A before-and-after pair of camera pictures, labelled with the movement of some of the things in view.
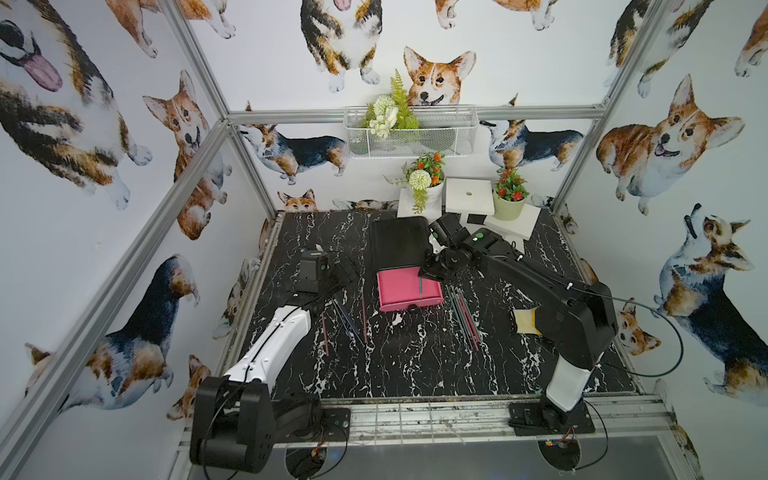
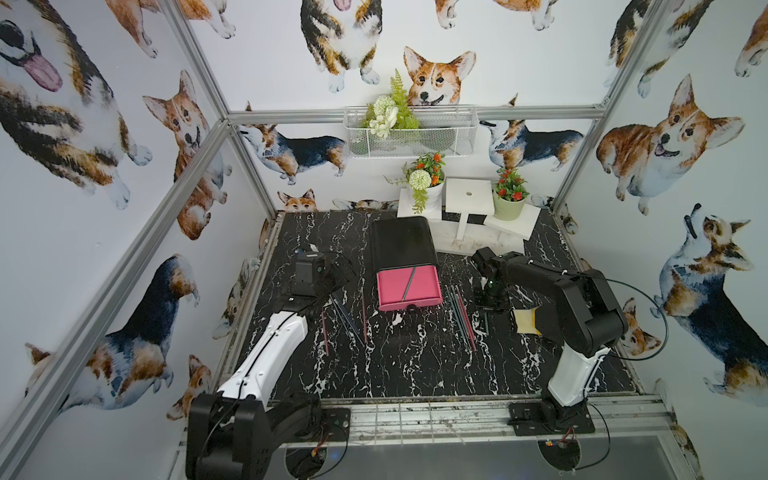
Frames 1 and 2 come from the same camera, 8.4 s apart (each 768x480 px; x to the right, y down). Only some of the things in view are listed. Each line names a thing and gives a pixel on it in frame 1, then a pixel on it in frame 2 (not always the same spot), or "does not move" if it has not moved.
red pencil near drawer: x=364 y=319 does not move
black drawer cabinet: x=398 y=243 does not move
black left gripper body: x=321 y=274 does not move
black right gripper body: x=439 y=265 → x=491 y=298
